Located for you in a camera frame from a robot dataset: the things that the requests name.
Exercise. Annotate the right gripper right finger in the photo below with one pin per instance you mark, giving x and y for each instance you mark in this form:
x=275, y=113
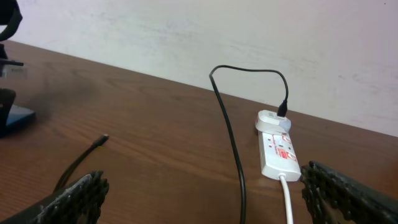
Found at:
x=332, y=197

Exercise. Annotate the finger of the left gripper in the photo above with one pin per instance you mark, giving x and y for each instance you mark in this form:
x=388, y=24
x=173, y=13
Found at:
x=7, y=99

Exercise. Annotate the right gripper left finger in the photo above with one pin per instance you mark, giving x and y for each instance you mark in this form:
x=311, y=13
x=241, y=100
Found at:
x=79, y=202

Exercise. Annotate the blue screen Galaxy smartphone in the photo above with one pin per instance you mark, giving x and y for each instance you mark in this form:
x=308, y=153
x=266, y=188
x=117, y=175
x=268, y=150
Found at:
x=17, y=118

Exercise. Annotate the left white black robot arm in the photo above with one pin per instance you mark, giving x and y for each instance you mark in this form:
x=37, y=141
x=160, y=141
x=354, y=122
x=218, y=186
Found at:
x=11, y=17

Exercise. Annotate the white USB charger plug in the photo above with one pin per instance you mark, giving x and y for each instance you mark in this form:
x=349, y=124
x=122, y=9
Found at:
x=269, y=122

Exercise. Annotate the white power strip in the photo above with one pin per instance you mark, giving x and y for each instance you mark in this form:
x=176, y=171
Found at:
x=278, y=157

